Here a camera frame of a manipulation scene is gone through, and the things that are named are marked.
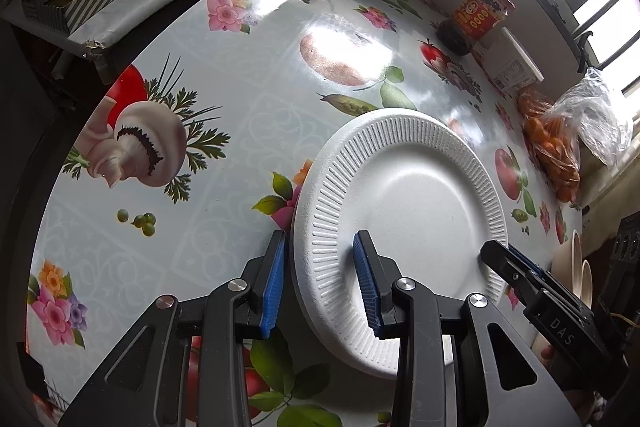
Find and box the white plastic tub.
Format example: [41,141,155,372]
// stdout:
[472,27,545,94]

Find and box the black power strip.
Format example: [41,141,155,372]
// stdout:
[607,214,640,308]

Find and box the printed vinyl tablecloth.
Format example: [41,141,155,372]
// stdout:
[25,0,586,427]

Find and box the plastic bag of oranges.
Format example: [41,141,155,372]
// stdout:
[517,67,635,205]

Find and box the large ribbed white foam plate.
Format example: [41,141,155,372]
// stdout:
[291,108,510,380]

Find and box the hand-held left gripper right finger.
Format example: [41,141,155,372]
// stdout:
[352,229,576,427]

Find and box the small beige paper bowl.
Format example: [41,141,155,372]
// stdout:
[579,258,596,310]

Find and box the red label sauce jar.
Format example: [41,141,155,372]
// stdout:
[436,0,516,56]

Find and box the large beige paper bowl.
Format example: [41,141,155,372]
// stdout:
[551,229,585,303]

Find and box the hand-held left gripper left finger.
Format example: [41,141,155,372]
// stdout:
[57,229,288,427]

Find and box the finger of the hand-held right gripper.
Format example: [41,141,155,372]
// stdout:
[509,244,555,284]
[480,239,543,314]

